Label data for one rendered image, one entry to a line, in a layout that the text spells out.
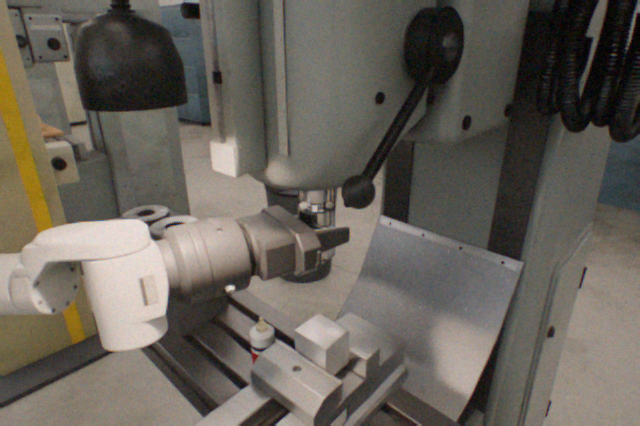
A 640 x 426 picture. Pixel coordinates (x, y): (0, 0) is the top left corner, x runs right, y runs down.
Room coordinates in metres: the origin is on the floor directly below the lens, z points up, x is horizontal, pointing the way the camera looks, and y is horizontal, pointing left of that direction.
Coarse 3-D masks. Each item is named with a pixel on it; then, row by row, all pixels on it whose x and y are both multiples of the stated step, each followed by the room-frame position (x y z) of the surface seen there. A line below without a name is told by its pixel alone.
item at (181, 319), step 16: (144, 208) 0.79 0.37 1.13; (160, 208) 0.79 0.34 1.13; (160, 224) 0.71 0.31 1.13; (176, 224) 0.72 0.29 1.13; (160, 240) 0.66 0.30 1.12; (176, 304) 0.62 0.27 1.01; (208, 304) 0.68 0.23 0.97; (224, 304) 0.71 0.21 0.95; (176, 320) 0.63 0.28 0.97; (192, 320) 0.64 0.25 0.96; (208, 320) 0.67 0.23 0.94
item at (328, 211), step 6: (300, 204) 0.48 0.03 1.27; (306, 204) 0.48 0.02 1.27; (330, 204) 0.48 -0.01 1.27; (300, 210) 0.46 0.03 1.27; (306, 210) 0.46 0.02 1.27; (312, 210) 0.46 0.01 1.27; (318, 210) 0.46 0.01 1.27; (324, 210) 0.46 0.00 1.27; (330, 210) 0.46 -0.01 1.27; (300, 216) 0.46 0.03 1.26; (306, 216) 0.46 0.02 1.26; (312, 216) 0.45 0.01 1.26; (318, 216) 0.45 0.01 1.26; (324, 216) 0.45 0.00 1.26; (330, 216) 0.46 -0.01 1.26
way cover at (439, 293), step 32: (384, 224) 0.83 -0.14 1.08; (384, 256) 0.79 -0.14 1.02; (416, 256) 0.75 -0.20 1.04; (448, 256) 0.71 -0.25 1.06; (480, 256) 0.68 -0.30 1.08; (352, 288) 0.78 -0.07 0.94; (384, 288) 0.75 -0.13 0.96; (416, 288) 0.71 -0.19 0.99; (448, 288) 0.68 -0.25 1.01; (480, 288) 0.65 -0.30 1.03; (512, 288) 0.62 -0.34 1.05; (384, 320) 0.70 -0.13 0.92; (416, 320) 0.67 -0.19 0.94; (448, 320) 0.64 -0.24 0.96; (480, 320) 0.62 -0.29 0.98; (416, 352) 0.62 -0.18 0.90; (448, 352) 0.60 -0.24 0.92; (480, 352) 0.58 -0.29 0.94; (416, 384) 0.56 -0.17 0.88; (448, 384) 0.55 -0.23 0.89; (448, 416) 0.50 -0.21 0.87
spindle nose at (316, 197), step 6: (300, 192) 0.46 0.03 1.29; (306, 192) 0.45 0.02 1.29; (312, 192) 0.45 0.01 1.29; (318, 192) 0.45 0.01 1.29; (324, 192) 0.45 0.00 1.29; (330, 192) 0.46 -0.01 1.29; (300, 198) 0.46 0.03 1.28; (306, 198) 0.45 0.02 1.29; (312, 198) 0.45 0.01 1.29; (318, 198) 0.45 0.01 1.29; (324, 198) 0.45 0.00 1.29; (330, 198) 0.46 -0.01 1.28
